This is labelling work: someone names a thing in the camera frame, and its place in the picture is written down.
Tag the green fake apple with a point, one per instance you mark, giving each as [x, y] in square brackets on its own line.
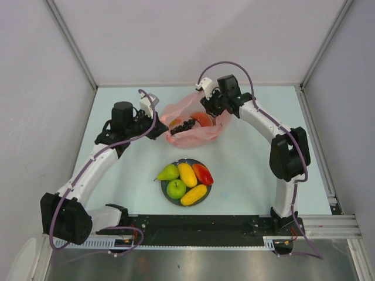
[176, 189]

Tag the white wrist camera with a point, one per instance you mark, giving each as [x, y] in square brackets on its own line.
[146, 105]
[206, 85]

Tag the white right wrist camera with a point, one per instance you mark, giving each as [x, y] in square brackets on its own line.
[206, 85]

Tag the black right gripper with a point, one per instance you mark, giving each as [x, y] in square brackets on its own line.
[208, 105]

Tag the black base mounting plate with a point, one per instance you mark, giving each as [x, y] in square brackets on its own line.
[208, 230]

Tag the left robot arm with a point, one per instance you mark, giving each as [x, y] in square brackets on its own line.
[64, 213]

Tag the yellow fake lemon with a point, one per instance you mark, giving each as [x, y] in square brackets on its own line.
[187, 175]

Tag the yellow fake mango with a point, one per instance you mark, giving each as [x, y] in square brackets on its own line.
[194, 195]

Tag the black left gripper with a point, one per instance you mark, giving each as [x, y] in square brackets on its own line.
[159, 127]

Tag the pink plastic bag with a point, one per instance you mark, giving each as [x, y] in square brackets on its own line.
[198, 135]

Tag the fake watermelon slice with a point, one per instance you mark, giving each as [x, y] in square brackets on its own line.
[202, 118]

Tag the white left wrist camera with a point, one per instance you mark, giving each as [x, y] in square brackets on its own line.
[146, 105]

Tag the black fake grapes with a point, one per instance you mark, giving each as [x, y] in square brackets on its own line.
[185, 126]

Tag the green fake pear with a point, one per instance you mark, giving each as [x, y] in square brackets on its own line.
[169, 173]

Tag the aluminium frame rail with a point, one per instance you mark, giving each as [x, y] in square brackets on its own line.
[331, 226]

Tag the red fake fruit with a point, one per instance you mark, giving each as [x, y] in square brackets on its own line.
[203, 174]

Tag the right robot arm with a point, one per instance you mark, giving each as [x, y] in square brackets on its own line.
[289, 153]

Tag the orange fake fruit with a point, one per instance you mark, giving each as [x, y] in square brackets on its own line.
[176, 121]

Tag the white slotted cable duct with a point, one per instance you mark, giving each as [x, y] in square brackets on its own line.
[94, 243]

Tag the dark teal ceramic plate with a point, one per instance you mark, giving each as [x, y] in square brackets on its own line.
[164, 184]

